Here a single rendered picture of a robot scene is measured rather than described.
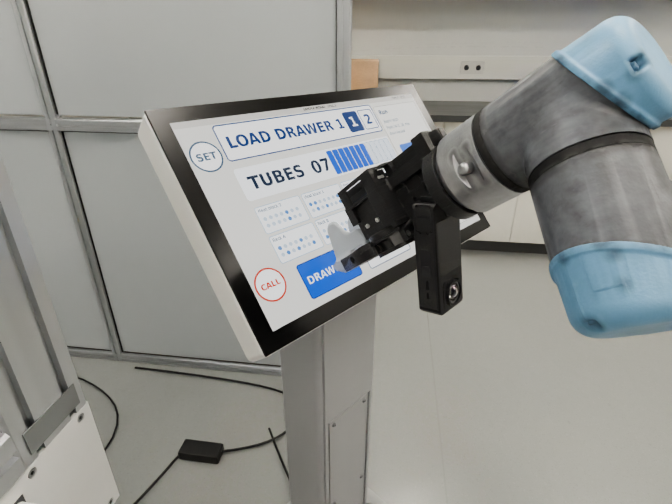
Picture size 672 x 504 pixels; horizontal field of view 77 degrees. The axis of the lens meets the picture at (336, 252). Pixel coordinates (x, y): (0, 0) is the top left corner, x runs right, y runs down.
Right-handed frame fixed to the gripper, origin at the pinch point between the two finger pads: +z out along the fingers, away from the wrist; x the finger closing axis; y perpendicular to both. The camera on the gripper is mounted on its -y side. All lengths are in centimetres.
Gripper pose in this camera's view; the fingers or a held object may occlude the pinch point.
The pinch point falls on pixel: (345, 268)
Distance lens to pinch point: 52.8
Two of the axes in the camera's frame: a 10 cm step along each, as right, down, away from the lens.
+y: -4.6, -8.9, 0.7
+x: -7.0, 3.1, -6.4
